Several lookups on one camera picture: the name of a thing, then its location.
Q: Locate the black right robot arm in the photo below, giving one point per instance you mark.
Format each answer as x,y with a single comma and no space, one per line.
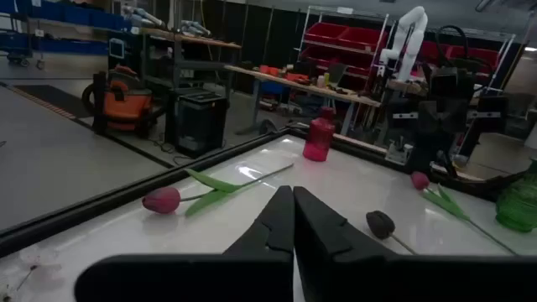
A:
440,117

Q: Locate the black computer tower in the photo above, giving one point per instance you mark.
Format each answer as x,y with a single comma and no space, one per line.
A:
199,121

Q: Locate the orange shop vacuum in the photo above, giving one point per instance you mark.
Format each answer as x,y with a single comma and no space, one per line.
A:
126,105

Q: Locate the blue bin shelf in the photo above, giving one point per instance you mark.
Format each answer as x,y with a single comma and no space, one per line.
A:
75,17

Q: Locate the light wooden base board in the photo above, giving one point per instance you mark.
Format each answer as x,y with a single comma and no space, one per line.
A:
361,143

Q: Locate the wooden workbench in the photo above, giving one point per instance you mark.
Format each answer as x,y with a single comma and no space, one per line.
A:
302,86

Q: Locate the red tulip with green leaves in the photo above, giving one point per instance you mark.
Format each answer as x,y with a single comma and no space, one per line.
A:
161,200
419,180

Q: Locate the metal frame workbench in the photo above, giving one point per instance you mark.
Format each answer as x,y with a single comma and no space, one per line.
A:
189,40

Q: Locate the black tulip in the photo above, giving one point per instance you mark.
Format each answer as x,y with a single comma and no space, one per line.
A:
379,224

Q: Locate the red bin shelf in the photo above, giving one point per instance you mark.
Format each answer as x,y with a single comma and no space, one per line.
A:
340,38
482,54

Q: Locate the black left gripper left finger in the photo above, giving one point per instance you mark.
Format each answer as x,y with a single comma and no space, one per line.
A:
274,226

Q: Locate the sparse white flower sprig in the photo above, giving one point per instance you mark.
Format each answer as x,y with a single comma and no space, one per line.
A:
31,267

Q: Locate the black floor mat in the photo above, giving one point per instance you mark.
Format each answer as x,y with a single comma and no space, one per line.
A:
54,98

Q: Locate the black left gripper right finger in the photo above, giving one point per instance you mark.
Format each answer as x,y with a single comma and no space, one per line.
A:
323,230

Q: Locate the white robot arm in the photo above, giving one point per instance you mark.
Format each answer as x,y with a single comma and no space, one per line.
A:
409,38

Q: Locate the green glass vase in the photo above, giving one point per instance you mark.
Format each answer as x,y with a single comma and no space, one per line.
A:
518,205

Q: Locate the red glass vase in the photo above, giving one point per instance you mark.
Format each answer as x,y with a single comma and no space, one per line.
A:
319,138

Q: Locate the white metal bracket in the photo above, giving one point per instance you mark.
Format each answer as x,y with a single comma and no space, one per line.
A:
398,153

